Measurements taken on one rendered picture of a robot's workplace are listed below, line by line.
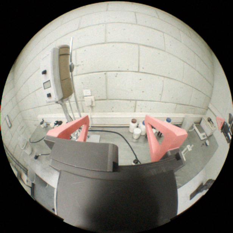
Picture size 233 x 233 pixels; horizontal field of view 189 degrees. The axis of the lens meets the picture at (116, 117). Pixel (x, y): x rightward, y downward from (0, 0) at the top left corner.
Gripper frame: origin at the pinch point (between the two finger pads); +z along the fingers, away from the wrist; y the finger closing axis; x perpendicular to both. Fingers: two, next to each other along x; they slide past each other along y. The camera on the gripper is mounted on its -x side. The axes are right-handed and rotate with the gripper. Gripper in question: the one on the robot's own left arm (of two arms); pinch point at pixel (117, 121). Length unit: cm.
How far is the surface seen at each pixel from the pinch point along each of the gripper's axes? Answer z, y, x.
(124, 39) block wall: 47, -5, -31
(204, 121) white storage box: 33, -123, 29
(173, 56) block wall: 48, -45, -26
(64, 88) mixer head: 14.6, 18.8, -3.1
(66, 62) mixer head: 16.7, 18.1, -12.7
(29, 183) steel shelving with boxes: -80, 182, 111
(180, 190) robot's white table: -23, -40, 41
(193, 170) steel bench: -13, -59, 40
